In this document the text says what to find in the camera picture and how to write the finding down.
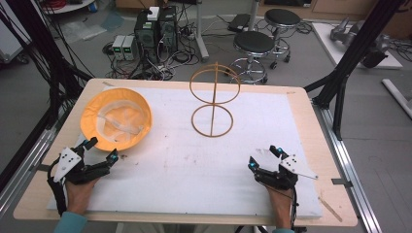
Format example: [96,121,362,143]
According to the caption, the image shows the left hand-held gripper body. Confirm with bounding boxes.
[52,146,111,186]

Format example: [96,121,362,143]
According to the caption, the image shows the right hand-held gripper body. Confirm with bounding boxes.
[254,153,319,191]

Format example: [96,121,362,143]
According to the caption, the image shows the wooden wire hat stand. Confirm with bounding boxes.
[189,61,242,139]

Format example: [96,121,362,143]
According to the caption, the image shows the person's left hand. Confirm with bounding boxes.
[65,177,101,216]

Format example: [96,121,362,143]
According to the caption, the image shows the person's right hand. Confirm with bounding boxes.
[265,184,295,230]

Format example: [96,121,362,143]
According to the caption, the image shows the wooden table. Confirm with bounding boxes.
[13,78,359,228]

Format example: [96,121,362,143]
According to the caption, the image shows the white foam mat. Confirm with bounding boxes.
[47,85,324,219]

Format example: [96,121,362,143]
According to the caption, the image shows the wooden stick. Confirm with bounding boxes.
[318,196,344,223]

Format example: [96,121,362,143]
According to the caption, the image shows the grey power supply unit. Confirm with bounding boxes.
[122,35,138,62]
[111,34,126,61]

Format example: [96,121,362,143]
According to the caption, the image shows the black round stool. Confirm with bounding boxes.
[263,8,302,71]
[228,30,276,85]

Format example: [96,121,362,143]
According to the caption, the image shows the black computer tower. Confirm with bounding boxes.
[157,5,179,54]
[133,9,160,62]

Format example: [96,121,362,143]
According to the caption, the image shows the white floor board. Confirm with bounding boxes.
[311,21,404,70]

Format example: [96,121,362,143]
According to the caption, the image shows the white tube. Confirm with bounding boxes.
[381,78,412,120]

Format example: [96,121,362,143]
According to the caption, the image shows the grey desk leg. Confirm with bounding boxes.
[193,0,211,63]

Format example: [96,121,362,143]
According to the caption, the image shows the grey robot parts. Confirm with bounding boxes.
[329,17,392,69]

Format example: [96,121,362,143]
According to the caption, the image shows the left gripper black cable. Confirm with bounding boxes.
[47,166,68,217]

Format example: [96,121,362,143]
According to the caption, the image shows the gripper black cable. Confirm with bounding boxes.
[47,166,68,217]
[265,183,300,231]

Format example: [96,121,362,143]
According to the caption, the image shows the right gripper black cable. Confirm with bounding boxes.
[265,183,300,231]

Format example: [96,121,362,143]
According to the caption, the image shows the aluminium rail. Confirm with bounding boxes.
[0,127,56,221]
[311,100,385,233]

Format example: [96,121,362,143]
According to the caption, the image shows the black metal frame strut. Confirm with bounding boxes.
[303,0,407,142]
[0,0,95,130]

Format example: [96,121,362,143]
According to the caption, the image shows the tangle of black cables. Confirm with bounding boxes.
[102,38,202,82]

